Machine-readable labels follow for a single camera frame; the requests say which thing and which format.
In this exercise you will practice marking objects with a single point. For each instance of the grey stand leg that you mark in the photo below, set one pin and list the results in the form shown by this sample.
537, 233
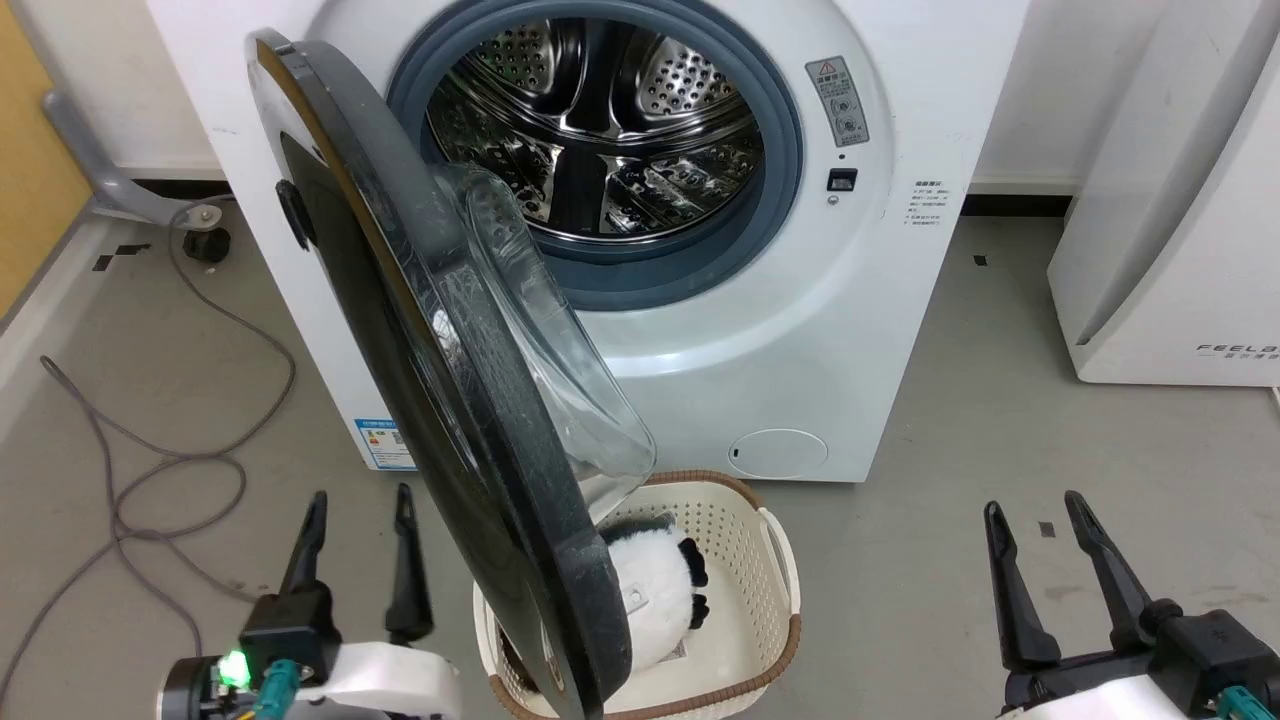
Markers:
105, 180

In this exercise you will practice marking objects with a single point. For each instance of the black door latch socket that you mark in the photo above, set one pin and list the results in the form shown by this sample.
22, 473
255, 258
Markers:
842, 180

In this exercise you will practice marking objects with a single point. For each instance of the grey rubber door gasket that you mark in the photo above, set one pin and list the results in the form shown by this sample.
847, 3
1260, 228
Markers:
782, 150

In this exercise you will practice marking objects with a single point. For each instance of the small printed text label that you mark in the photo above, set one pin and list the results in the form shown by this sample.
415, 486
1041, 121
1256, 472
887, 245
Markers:
926, 204

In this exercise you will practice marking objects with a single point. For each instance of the black white panda plush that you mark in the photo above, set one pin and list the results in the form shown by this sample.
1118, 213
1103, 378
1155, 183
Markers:
650, 600

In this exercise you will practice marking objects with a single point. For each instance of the black caster wheel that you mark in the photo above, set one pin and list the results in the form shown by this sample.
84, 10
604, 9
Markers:
207, 245

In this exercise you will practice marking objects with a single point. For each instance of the white appliance with lettering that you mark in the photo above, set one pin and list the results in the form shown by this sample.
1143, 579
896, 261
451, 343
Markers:
1180, 250

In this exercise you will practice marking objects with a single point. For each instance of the grey warning sticker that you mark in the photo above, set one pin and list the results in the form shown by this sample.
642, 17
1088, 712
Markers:
838, 100

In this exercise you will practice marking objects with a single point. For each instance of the black round washer door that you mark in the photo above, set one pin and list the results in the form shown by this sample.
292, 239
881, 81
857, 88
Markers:
400, 350

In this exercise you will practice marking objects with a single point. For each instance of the yellow wooden panel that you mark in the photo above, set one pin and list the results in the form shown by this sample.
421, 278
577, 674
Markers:
30, 150

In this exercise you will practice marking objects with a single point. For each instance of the blue energy label sticker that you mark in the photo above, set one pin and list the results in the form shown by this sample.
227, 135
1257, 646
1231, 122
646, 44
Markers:
386, 443

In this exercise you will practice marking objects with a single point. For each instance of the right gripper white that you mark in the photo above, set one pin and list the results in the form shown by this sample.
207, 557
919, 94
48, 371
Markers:
1120, 700

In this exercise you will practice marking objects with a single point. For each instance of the white front-load washing machine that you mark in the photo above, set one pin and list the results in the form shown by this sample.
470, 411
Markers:
800, 350

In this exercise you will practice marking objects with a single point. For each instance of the cream laundry basket brown rim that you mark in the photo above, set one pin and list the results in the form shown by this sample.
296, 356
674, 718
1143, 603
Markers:
750, 560

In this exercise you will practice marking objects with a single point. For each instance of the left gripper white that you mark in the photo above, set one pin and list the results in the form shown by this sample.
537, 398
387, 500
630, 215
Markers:
390, 680

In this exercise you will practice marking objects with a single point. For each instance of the stainless steel washer drum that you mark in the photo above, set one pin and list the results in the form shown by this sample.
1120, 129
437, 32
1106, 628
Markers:
600, 100

